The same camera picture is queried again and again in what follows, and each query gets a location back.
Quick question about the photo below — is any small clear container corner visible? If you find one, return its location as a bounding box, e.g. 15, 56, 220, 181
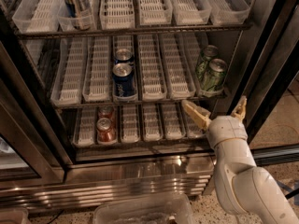
0, 208, 31, 224

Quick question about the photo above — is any wire shelf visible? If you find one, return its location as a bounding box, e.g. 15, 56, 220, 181
51, 89, 231, 109
15, 22, 253, 40

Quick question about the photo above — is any green soda can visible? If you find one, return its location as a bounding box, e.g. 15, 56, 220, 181
195, 45, 219, 80
201, 59, 227, 91

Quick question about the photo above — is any rear red soda can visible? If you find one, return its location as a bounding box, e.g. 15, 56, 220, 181
98, 105, 115, 123

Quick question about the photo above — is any blue soda can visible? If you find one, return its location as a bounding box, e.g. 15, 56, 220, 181
112, 63, 135, 98
114, 49, 135, 65

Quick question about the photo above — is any clear tray holding tall can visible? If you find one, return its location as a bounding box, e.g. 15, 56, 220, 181
57, 0, 99, 31

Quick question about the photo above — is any tall silver blue can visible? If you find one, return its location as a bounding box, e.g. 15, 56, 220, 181
64, 0, 92, 30

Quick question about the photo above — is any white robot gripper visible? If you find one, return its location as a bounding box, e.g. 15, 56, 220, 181
181, 95, 248, 149

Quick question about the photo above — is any fridge glass door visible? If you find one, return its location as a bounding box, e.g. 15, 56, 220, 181
238, 0, 299, 140

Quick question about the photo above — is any top wire shelf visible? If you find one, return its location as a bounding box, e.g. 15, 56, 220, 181
15, 22, 253, 40

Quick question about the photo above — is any black tripod leg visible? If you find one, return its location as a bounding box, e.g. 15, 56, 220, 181
285, 188, 299, 200

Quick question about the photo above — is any clear plastic bin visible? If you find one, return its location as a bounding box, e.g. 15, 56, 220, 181
93, 193, 195, 224

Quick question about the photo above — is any clear tray holding blue cans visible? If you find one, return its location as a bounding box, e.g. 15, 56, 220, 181
112, 35, 137, 101

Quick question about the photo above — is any clear tray holding red cans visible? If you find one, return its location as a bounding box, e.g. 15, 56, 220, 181
96, 106, 117, 145

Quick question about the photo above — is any middle wire shelf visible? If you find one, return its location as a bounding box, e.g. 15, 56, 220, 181
51, 89, 231, 109

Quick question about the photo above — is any front blue soda can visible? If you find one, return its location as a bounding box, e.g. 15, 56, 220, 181
112, 63, 135, 98

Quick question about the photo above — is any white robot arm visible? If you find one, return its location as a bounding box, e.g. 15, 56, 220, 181
181, 97, 299, 224

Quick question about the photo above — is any clear tray holding green cans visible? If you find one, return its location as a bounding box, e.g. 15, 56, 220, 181
182, 33, 223, 97

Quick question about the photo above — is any red soda can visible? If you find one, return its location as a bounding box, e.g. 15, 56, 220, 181
98, 105, 115, 123
96, 119, 116, 143

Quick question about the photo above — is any rear blue soda can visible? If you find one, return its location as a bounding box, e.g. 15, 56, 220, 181
114, 49, 135, 65

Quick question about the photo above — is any stainless steel fridge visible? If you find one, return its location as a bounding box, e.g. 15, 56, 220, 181
0, 0, 298, 212

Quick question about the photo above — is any front red soda can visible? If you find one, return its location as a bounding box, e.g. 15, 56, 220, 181
96, 119, 116, 143

